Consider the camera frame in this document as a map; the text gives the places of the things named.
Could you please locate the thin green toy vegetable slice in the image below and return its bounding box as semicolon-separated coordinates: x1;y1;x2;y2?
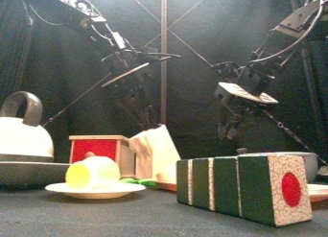
191;156;216;212
176;158;195;206

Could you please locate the white kettle with grey handle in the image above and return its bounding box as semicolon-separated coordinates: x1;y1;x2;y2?
0;90;55;163

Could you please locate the red wooden box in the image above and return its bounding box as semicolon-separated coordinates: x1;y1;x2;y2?
68;134;138;178

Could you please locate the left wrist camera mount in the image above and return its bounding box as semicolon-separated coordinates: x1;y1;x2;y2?
100;61;151;89

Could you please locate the vertical metal frame pole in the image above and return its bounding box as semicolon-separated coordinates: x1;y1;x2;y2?
159;0;170;126

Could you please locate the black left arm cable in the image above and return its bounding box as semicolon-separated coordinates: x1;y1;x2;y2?
123;48;182;62

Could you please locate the green toy leaf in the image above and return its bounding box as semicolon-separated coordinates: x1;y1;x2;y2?
119;178;159;188

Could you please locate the grey metal pan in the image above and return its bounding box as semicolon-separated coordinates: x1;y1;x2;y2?
0;160;74;188

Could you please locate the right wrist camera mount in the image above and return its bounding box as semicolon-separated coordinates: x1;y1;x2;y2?
214;82;279;107

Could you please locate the wooden cutting board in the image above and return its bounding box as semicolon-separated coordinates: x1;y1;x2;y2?
154;180;328;203

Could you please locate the white saucer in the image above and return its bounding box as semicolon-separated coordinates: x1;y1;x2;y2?
44;181;148;201

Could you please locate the grey pot with lid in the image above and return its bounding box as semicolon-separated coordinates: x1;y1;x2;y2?
236;147;320;184

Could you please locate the grey right arm cable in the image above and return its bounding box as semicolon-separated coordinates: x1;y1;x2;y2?
248;0;328;64

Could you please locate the yellow white toy cup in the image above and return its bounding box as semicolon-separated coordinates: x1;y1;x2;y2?
64;151;122;191

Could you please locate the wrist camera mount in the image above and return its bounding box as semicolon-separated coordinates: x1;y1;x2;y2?
214;82;279;107
100;61;151;89

